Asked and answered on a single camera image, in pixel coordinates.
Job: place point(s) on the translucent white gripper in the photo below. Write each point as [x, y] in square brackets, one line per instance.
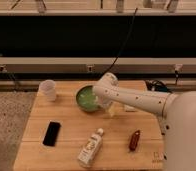
[110, 106]

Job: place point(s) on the green ceramic bowl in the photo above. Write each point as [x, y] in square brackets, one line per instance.
[86, 100]

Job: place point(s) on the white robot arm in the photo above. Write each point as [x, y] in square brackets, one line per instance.
[179, 111]

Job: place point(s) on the white rectangular block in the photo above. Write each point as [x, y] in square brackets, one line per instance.
[128, 108]

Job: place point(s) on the red-brown pocket knife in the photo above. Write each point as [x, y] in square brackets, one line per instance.
[134, 140]

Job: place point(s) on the white plastic bottle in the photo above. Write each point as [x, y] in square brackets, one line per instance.
[90, 149]

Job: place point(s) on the black smartphone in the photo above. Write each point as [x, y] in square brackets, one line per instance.
[51, 133]

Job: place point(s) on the clear plastic cup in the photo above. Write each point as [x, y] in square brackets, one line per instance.
[47, 88]

